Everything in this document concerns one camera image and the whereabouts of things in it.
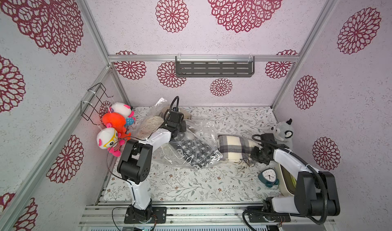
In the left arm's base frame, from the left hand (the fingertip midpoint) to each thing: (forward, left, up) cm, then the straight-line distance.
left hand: (181, 123), depth 98 cm
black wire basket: (-8, +43, +24) cm, 49 cm away
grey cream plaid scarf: (-16, -32, -2) cm, 36 cm away
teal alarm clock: (-32, -49, -5) cm, 59 cm away
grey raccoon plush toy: (-14, -57, +9) cm, 60 cm away
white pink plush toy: (+3, +34, +9) cm, 35 cm away
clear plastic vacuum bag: (-16, +9, -9) cm, 21 cm away
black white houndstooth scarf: (-18, -8, -3) cm, 20 cm away
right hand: (-19, -44, -6) cm, 48 cm away
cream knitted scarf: (0, +21, -2) cm, 22 cm away
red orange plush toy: (-4, +36, +8) cm, 37 cm away
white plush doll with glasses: (-18, +35, +12) cm, 41 cm away
